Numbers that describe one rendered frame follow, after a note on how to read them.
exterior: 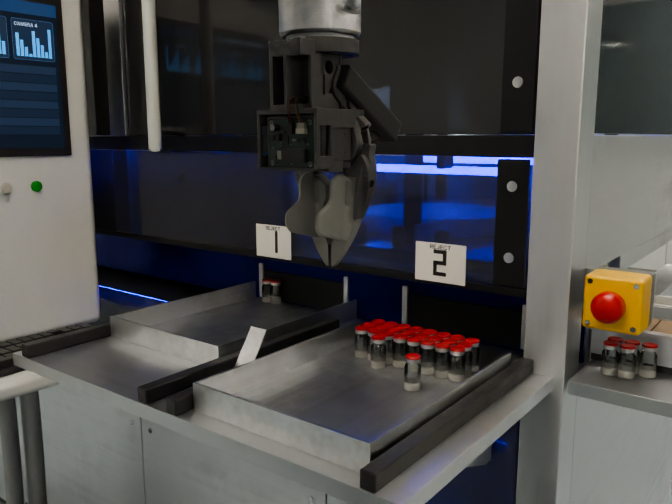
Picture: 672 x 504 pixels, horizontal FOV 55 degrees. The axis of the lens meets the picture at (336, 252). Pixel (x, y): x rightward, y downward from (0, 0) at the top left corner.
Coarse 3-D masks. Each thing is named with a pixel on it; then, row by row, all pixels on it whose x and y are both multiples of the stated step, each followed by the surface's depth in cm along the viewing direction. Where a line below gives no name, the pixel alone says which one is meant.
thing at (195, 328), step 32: (224, 288) 128; (128, 320) 105; (160, 320) 116; (192, 320) 117; (224, 320) 117; (256, 320) 117; (288, 320) 117; (320, 320) 111; (192, 352) 96; (224, 352) 93
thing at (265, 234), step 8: (256, 224) 120; (264, 224) 119; (256, 232) 121; (264, 232) 120; (272, 232) 118; (280, 232) 117; (288, 232) 116; (256, 240) 121; (264, 240) 120; (272, 240) 119; (280, 240) 117; (288, 240) 116; (264, 248) 120; (272, 248) 119; (280, 248) 118; (288, 248) 116; (272, 256) 119; (280, 256) 118; (288, 256) 117
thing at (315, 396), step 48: (336, 336) 100; (240, 384) 85; (288, 384) 87; (336, 384) 87; (384, 384) 87; (432, 384) 87; (480, 384) 82; (288, 432) 70; (336, 432) 65; (384, 432) 65
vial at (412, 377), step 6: (408, 360) 84; (414, 360) 84; (420, 360) 84; (408, 366) 84; (414, 366) 84; (420, 366) 84; (408, 372) 84; (414, 372) 84; (420, 372) 84; (408, 378) 84; (414, 378) 84; (420, 378) 85; (408, 384) 84; (414, 384) 84; (420, 384) 85; (408, 390) 84; (414, 390) 84
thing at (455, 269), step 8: (416, 248) 100; (424, 248) 100; (432, 248) 99; (440, 248) 98; (448, 248) 97; (456, 248) 96; (464, 248) 96; (416, 256) 101; (424, 256) 100; (432, 256) 99; (440, 256) 98; (448, 256) 97; (456, 256) 96; (464, 256) 96; (416, 264) 101; (424, 264) 100; (432, 264) 99; (448, 264) 97; (456, 264) 97; (464, 264) 96; (416, 272) 101; (424, 272) 100; (432, 272) 99; (448, 272) 98; (456, 272) 97; (464, 272) 96; (432, 280) 100; (440, 280) 99; (448, 280) 98; (456, 280) 97; (464, 280) 96
